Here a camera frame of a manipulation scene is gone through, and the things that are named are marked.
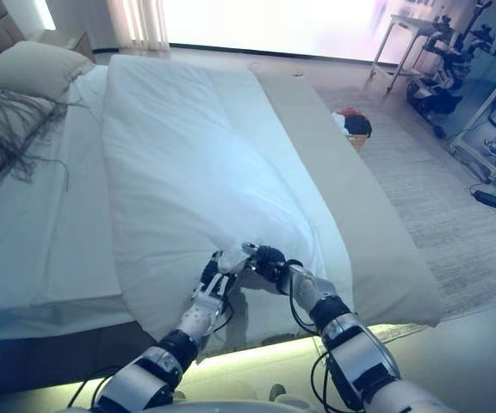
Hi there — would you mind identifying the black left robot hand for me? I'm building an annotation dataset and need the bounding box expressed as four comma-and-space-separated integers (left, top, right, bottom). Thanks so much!
199, 250, 239, 285

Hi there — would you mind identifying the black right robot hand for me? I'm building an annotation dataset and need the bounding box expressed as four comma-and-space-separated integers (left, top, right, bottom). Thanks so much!
242, 242, 287, 283

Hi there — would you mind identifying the white duvet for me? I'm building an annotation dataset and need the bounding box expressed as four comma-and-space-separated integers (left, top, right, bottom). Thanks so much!
101, 53, 361, 358

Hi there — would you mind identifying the brown bed base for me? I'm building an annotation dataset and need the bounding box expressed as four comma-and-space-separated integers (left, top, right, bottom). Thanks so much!
0, 320, 158, 405

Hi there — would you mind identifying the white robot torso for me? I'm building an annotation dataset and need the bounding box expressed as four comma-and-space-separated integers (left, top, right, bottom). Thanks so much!
161, 393, 322, 413

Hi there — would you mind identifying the white garment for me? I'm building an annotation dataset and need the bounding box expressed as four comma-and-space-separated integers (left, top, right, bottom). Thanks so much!
329, 110, 350, 135

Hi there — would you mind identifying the black garment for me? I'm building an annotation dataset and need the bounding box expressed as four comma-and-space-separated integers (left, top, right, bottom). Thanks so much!
344, 114, 374, 139

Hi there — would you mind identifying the grey area rug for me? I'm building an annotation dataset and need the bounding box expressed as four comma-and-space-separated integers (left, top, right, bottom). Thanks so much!
312, 83, 496, 335

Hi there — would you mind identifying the white sheeted mattress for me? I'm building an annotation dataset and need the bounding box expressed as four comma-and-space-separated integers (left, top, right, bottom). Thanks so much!
0, 64, 140, 341

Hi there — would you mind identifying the black power adapter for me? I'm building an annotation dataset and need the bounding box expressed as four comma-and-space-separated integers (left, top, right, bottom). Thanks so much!
470, 183, 496, 225

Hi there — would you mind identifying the dark wheeled robot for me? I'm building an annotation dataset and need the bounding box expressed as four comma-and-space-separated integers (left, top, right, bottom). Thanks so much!
406, 0, 496, 139

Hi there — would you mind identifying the large bright window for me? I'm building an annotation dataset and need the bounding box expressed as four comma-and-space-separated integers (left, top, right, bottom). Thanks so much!
168, 0, 406, 59

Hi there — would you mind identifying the beige curtain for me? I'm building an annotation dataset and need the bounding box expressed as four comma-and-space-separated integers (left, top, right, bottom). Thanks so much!
105, 0, 172, 57

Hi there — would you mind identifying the wooden bedside cabinet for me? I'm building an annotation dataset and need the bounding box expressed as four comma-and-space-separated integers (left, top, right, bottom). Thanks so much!
36, 28, 97, 64

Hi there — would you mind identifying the beige pillow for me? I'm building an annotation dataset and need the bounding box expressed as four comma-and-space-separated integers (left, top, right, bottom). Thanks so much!
0, 41, 97, 104

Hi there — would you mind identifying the white metal table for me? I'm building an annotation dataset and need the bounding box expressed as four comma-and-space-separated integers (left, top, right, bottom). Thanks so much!
369, 12, 431, 95

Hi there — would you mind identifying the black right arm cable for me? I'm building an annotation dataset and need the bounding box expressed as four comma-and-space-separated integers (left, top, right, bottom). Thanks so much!
288, 292, 339, 413

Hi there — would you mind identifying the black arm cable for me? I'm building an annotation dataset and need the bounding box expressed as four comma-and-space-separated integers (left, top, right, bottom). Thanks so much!
288, 292, 339, 413
62, 292, 239, 410

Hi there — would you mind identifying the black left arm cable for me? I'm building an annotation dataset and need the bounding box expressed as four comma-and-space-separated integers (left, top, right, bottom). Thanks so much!
62, 292, 239, 410

